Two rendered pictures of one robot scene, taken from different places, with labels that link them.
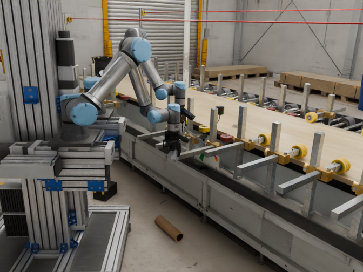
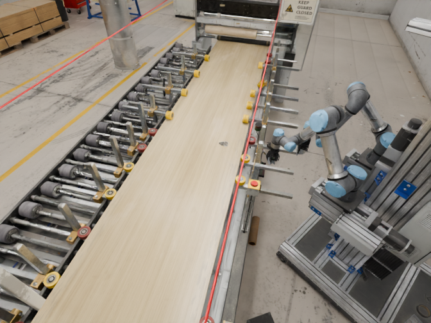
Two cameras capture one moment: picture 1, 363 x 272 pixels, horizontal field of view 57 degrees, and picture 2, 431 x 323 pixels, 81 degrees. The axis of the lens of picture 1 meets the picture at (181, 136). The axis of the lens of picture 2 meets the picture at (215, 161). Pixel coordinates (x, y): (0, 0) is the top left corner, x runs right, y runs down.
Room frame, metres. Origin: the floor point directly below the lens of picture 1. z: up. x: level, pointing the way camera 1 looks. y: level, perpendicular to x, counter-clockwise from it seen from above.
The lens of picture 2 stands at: (3.57, 0.84, 2.38)
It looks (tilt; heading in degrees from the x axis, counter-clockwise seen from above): 45 degrees down; 229
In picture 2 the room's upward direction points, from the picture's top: 3 degrees clockwise
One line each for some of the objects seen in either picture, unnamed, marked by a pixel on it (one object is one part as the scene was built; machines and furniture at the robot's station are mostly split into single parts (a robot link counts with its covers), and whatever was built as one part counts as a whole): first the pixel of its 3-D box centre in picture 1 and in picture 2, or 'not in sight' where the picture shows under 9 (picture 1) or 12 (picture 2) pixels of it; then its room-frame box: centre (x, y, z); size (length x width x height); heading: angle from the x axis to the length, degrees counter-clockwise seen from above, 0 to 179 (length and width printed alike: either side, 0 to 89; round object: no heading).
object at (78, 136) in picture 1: (74, 127); (378, 156); (1.69, 0.57, 1.09); 0.15 x 0.15 x 0.10
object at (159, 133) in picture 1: (162, 133); (264, 191); (2.44, 0.14, 0.82); 0.43 x 0.03 x 0.04; 127
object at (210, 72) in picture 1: (231, 70); not in sight; (10.75, -1.54, 0.23); 2.41 x 0.77 x 0.17; 124
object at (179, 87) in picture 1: (179, 90); (278, 136); (2.25, 0.02, 1.19); 0.09 x 0.08 x 0.11; 83
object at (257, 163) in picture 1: (271, 158); (273, 108); (1.66, -0.48, 0.95); 0.50 x 0.04 x 0.04; 127
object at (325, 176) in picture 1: (317, 171); not in sight; (1.52, -0.68, 0.95); 0.13 x 0.06 x 0.05; 37
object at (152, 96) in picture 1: (152, 109); (248, 212); (2.74, 0.25, 0.93); 0.05 x 0.04 x 0.45; 37
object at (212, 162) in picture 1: (206, 157); not in sight; (2.14, -0.17, 0.75); 0.26 x 0.01 x 0.10; 37
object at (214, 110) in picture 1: (212, 142); (260, 147); (2.13, -0.21, 0.87); 0.03 x 0.03 x 0.48; 37
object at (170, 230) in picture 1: (168, 228); (254, 230); (2.35, 0.09, 0.04); 0.30 x 0.08 x 0.08; 37
